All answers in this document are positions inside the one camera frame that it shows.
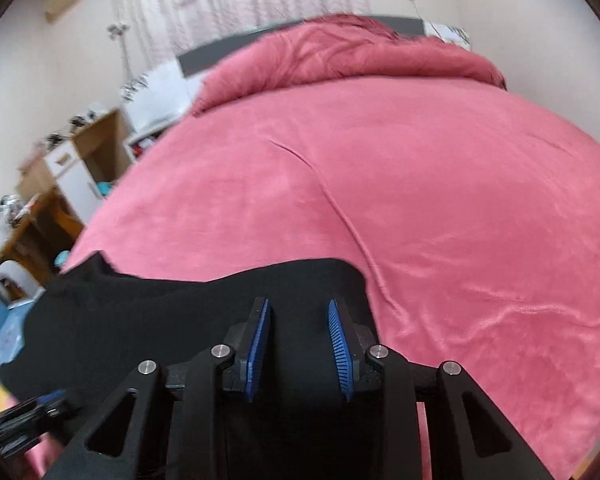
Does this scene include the black cable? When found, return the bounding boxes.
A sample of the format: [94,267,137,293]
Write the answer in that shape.
[119,36,132,87]

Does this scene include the pink fleece bed sheet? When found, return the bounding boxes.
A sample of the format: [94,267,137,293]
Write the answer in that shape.
[2,72,600,480]

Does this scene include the black embroidered pants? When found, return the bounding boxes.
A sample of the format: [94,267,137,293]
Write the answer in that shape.
[0,251,383,480]

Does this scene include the grey bed headboard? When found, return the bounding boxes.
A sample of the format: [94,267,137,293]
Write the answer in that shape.
[175,15,426,81]

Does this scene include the wooden desk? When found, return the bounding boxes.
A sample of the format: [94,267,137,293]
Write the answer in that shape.
[0,187,88,286]

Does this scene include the wooden cabinet with white door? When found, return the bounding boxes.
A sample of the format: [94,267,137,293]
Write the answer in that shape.
[17,107,136,226]

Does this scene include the white cable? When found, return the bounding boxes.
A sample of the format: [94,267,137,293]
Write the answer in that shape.
[411,0,432,32]

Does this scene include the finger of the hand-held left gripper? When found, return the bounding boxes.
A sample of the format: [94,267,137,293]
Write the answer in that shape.
[32,388,69,410]
[0,406,64,456]

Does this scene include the white grey nightstand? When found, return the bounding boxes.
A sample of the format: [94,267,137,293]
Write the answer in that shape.
[119,57,206,161]
[427,22,473,52]

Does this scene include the clear plastic bag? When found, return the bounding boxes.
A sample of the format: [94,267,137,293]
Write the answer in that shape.
[0,195,28,267]

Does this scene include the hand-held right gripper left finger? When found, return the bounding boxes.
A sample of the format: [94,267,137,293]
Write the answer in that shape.
[45,297,273,480]

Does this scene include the pink duvet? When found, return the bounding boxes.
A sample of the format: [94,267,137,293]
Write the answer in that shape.
[190,12,508,118]

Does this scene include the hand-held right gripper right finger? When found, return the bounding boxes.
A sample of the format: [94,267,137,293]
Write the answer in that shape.
[327,299,556,480]

